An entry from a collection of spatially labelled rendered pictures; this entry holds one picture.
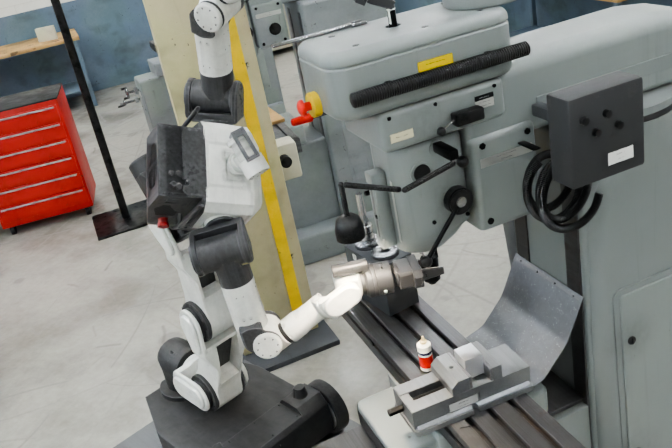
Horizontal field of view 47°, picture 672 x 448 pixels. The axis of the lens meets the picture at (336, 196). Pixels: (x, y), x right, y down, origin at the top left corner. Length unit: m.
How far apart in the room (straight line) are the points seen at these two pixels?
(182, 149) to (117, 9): 8.79
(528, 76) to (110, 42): 9.17
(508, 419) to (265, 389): 1.10
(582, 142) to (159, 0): 2.16
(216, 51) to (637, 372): 1.49
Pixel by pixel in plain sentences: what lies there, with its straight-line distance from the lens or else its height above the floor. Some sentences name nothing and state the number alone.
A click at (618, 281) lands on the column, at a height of 1.09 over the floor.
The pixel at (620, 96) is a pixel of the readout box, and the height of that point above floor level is 1.70.
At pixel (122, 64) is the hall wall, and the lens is 10.85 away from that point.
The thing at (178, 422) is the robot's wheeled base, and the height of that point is 0.57.
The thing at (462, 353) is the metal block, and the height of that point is 1.04.
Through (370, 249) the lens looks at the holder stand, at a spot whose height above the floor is 1.09.
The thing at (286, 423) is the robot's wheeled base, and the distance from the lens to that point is 2.68.
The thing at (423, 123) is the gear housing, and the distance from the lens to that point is 1.79.
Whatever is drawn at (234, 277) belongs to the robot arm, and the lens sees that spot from 1.98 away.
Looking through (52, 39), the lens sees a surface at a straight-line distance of 10.04.
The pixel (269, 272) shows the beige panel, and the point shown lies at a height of 0.44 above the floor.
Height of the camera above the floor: 2.28
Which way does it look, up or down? 24 degrees down
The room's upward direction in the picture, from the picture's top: 11 degrees counter-clockwise
